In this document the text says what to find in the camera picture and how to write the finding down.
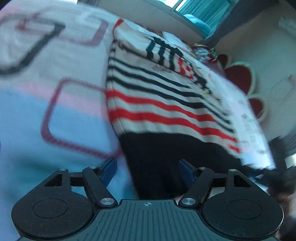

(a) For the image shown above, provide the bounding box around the red black white striped sweater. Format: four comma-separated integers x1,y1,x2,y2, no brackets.
106,19,242,199

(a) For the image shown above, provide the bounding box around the red heart-shaped headboard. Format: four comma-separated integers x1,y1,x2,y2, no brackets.
218,54,267,123

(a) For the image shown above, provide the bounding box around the white patterned bed sheet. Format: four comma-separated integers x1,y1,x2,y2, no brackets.
0,0,276,241

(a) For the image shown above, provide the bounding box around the colourful cloth on pillow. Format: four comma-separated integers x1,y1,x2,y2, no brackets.
191,44,218,63

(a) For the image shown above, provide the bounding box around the window with teal curtain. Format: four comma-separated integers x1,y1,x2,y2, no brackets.
161,0,237,38

